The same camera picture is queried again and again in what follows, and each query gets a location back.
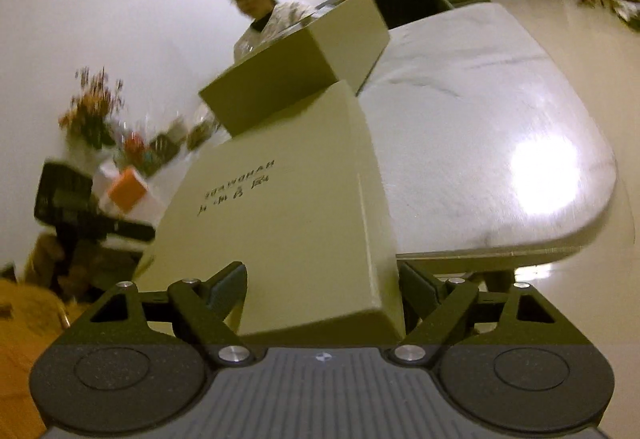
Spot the tan cardboard box lid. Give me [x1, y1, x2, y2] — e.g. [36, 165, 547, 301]
[132, 80, 407, 345]

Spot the orange tissue box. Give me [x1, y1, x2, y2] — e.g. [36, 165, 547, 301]
[97, 166, 166, 225]

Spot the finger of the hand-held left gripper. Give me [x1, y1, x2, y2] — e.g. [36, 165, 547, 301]
[100, 216, 155, 242]

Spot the person's left hand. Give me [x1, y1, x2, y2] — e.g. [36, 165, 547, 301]
[22, 234, 136, 305]

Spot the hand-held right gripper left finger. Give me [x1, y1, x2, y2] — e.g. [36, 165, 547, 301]
[60, 262, 250, 366]

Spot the tan cardboard box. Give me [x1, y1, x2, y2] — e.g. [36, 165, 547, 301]
[198, 0, 391, 138]

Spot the dried flower vase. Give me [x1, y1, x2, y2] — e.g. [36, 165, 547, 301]
[57, 66, 126, 150]

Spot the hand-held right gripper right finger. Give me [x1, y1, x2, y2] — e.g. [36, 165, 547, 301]
[389, 264, 583, 364]

